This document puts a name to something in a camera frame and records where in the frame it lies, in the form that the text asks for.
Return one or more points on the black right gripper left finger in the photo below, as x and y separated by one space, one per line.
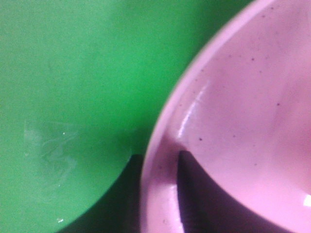
117 211

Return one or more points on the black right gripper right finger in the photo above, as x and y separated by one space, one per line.
206 208

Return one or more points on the pink plate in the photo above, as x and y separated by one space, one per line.
243 110

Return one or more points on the clear tape patch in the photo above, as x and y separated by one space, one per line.
48 147

